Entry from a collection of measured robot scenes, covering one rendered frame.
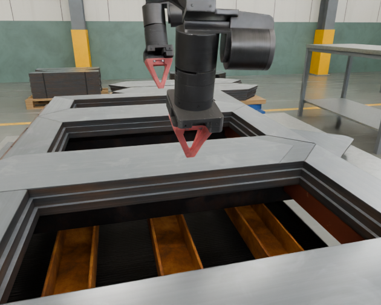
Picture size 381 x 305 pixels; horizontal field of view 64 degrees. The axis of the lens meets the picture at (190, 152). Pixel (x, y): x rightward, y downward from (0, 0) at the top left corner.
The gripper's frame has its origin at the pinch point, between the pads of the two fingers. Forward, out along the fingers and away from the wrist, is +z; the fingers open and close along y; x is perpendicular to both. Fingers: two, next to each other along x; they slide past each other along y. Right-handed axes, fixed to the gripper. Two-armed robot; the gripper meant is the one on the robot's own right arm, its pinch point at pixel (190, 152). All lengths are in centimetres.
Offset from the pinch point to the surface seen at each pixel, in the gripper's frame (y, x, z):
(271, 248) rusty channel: -2.3, -19.3, 26.7
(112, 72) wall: 694, 23, 250
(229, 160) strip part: 10.7, -11.8, 10.9
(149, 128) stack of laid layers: 48, 2, 24
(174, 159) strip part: 13.7, 0.0, 11.5
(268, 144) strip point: 17.7, -24.8, 12.6
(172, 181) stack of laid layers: 6.3, 1.7, 11.3
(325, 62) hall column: 647, -516, 223
